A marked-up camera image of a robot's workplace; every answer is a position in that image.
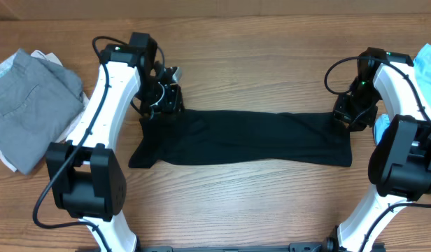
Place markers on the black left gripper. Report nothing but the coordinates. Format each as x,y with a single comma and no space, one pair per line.
173,100

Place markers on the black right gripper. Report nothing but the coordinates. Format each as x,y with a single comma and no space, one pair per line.
343,115

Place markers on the black t-shirt with white logo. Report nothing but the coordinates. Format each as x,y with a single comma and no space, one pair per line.
224,137

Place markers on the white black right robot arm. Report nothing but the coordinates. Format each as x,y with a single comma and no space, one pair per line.
399,169

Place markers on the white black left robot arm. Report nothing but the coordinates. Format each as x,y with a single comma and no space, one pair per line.
85,177

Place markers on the light blue garment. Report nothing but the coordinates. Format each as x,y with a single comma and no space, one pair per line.
427,77

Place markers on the folded grey shirt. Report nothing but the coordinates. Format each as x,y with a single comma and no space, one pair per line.
30,112

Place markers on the folded white garment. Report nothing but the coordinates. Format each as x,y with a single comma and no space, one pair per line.
73,122

